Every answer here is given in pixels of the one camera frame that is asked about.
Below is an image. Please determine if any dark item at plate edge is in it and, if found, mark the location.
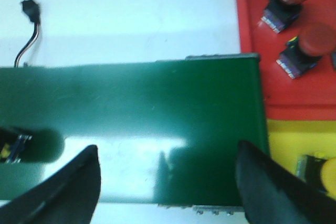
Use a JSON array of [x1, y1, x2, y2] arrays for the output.
[[330, 51, 336, 71]]

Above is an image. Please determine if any red mushroom push button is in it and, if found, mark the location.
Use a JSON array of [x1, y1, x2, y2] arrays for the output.
[[261, 0, 307, 34], [276, 23, 335, 79]]

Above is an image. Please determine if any red plate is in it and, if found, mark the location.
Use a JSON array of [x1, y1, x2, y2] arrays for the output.
[[236, 0, 335, 120]]

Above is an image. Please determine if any aluminium conveyor front rail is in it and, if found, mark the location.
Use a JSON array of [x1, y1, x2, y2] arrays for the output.
[[158, 204, 244, 216]]

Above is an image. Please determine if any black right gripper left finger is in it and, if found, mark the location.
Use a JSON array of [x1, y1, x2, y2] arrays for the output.
[[1, 145, 101, 223]]

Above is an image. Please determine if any yellow mushroom push button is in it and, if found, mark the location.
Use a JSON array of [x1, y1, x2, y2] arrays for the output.
[[296, 152, 335, 199], [1, 127, 33, 164]]

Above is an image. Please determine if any green conveyor belt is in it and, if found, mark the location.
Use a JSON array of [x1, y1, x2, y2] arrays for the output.
[[1, 54, 268, 206]]

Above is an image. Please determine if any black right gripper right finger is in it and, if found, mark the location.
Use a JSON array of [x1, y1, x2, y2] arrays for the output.
[[235, 140, 335, 223]]

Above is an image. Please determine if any yellow plate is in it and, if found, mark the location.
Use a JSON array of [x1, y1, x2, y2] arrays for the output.
[[267, 119, 335, 179]]

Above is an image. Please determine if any black plug with cable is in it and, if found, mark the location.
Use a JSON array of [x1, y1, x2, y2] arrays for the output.
[[14, 0, 41, 68]]

